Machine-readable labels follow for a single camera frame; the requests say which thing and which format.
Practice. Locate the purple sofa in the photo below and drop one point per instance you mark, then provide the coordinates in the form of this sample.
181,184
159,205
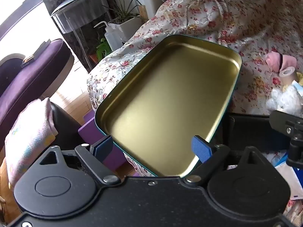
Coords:
28,80

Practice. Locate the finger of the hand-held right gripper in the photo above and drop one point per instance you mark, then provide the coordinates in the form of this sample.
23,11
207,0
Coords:
284,121

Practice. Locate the potted plant white pot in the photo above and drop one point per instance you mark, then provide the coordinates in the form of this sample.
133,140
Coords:
127,26

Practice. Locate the pink towel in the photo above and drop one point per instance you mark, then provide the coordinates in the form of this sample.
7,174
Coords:
30,137

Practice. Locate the white blue tissue pack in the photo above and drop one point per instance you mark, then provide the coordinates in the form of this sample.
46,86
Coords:
296,84

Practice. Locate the white squeeze bottle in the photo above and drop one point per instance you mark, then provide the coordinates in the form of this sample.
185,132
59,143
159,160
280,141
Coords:
112,36

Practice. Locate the beige tape roll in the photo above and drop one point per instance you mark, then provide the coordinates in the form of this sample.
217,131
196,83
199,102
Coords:
287,71

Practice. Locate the white plush toy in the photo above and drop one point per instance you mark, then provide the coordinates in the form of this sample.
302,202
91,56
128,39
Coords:
284,99

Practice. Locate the floral bedsheet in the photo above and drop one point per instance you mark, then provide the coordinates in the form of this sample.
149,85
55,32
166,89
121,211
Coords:
213,16

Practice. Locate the black box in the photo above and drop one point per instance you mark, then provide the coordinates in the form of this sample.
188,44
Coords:
35,52

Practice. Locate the clear acrylic side table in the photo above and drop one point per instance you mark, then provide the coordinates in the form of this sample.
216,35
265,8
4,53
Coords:
78,7

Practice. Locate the teal round basket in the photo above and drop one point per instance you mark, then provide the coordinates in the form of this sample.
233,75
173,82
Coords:
165,99

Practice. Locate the white paper bag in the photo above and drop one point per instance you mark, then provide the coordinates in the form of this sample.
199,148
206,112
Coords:
287,182

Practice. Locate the purple box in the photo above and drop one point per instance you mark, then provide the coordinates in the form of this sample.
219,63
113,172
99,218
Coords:
92,132

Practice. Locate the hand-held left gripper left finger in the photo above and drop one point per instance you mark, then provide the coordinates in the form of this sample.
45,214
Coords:
103,147

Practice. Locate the yellow towel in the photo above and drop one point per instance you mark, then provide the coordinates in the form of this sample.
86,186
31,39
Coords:
300,78

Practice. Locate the pink cloth black band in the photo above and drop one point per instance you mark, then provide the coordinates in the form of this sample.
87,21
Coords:
274,61

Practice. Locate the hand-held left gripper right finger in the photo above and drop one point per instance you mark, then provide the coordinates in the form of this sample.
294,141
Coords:
200,148

